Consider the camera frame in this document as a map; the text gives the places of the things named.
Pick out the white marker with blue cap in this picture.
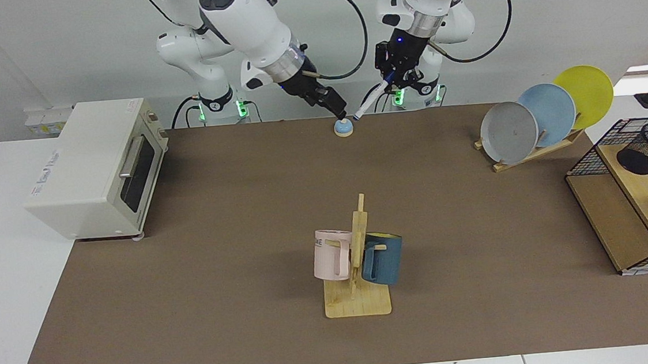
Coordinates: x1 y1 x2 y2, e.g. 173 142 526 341
349 71 398 121

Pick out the grey plate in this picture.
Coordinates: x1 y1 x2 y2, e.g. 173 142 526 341
477 99 541 167

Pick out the pink mug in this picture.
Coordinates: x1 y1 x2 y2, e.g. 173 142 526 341
311 227 356 283

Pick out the wooden plate rack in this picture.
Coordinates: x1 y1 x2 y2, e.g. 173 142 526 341
473 127 588 175

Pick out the light blue plate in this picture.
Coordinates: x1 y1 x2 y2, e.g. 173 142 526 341
516 81 579 149

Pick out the dark blue mug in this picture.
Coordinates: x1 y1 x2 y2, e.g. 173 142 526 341
358 230 406 288

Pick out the yellow plate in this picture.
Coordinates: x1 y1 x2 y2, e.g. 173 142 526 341
551 63 617 132

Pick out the wooden cup stand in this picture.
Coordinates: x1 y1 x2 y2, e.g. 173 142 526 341
316 192 393 320

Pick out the brown table cloth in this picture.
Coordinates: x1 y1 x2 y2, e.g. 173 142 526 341
0 91 648 364

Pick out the pale toaster oven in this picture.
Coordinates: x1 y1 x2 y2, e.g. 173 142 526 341
16 96 177 247

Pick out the black base cable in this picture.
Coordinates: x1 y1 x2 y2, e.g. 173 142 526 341
357 79 406 114
169 95 205 129

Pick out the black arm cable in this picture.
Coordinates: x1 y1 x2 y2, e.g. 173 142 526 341
278 0 372 85
424 0 517 67

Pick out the wire basket with wooden floor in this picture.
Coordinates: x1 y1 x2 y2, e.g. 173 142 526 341
561 117 648 279

